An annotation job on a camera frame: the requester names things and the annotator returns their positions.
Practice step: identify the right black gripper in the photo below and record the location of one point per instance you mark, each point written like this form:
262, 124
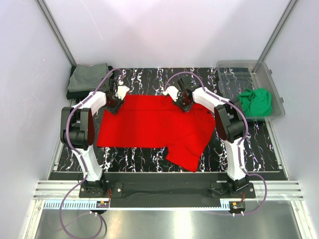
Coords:
185, 109

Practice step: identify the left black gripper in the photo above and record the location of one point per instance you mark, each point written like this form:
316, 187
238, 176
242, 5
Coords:
115, 109

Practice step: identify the red t shirt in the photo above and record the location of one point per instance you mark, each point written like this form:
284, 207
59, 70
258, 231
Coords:
155, 122

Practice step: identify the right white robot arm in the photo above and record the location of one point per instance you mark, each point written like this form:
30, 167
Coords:
230, 124

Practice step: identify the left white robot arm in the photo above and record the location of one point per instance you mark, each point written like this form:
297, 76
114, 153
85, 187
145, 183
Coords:
77, 131

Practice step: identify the folded grey t shirt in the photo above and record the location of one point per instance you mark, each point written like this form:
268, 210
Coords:
87, 78

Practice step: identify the folded black t shirt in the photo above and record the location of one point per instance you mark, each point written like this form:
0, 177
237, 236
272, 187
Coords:
79, 95

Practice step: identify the green t shirt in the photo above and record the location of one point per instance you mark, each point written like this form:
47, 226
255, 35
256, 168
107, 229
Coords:
256, 103

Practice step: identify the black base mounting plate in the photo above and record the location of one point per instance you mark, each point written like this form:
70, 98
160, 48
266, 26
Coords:
134, 199

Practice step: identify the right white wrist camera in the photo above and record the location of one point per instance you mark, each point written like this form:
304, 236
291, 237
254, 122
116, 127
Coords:
171, 91

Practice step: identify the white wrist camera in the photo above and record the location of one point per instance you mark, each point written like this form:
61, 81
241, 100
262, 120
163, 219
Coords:
122, 90
171, 91

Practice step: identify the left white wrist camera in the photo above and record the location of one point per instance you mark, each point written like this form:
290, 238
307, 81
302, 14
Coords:
122, 90

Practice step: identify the aluminium frame rail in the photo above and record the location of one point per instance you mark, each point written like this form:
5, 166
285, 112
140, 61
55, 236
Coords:
276, 190

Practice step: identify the white slotted cable duct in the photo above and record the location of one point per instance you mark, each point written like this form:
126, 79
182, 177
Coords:
104, 205

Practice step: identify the left aluminium corner post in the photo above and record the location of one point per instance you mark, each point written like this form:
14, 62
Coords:
56, 31

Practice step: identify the aluminium corner post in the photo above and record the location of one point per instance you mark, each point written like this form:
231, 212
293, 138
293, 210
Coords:
289, 9
56, 31

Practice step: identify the right aluminium corner post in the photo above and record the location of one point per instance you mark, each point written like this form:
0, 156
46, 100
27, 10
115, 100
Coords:
289, 9

